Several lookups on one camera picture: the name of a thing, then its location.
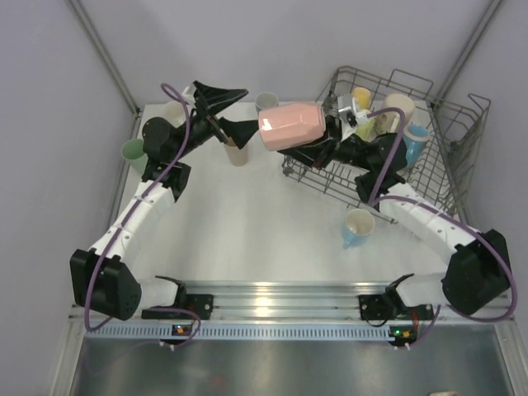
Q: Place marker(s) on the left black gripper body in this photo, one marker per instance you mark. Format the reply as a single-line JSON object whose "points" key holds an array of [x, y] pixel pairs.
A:
{"points": [[203, 127]]}

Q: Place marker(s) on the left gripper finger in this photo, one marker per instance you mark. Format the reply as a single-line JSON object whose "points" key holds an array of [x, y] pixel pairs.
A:
{"points": [[240, 132], [209, 101]]}

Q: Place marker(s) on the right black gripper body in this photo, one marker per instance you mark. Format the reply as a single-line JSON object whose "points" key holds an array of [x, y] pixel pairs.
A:
{"points": [[352, 150]]}

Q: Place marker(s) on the pale yellow-green mug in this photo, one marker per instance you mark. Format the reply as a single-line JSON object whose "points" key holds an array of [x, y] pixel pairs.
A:
{"points": [[366, 131]]}

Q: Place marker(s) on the white mug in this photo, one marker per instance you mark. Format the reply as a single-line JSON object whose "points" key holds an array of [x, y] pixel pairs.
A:
{"points": [[174, 113]]}

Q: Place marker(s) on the pink mug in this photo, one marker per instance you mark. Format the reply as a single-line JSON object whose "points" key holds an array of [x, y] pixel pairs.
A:
{"points": [[289, 126]]}

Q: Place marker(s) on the blue butterfly mug orange inside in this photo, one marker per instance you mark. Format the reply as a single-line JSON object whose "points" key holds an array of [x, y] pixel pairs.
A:
{"points": [[415, 138]]}

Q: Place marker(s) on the yellow mug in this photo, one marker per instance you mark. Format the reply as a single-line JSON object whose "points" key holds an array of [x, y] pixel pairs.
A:
{"points": [[363, 96]]}

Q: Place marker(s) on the light blue mug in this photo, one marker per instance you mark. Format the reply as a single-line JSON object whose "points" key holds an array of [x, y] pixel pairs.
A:
{"points": [[358, 225]]}

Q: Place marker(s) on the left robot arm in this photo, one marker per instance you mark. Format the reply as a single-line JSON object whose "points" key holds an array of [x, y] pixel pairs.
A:
{"points": [[106, 277]]}

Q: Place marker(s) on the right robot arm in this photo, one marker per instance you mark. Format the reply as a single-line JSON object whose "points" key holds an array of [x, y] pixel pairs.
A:
{"points": [[476, 266]]}

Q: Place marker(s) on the beige tumbler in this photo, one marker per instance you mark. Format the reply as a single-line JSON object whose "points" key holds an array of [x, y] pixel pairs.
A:
{"points": [[238, 157]]}

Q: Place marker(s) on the dark blue mug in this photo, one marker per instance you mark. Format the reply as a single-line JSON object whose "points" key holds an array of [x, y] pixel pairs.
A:
{"points": [[266, 100]]}

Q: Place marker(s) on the green tumbler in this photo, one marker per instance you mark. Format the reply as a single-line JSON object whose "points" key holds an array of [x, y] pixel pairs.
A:
{"points": [[132, 151]]}

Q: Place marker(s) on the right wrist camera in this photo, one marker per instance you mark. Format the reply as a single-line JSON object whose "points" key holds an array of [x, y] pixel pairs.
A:
{"points": [[349, 111]]}

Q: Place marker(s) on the grey wire dish rack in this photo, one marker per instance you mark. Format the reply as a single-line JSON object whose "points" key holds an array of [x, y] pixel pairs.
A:
{"points": [[443, 171]]}

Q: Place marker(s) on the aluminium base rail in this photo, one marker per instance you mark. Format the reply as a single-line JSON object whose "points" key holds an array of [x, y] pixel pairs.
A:
{"points": [[254, 302]]}

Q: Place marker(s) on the perforated cable tray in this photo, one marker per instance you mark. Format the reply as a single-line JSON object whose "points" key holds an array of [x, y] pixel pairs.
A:
{"points": [[252, 332]]}

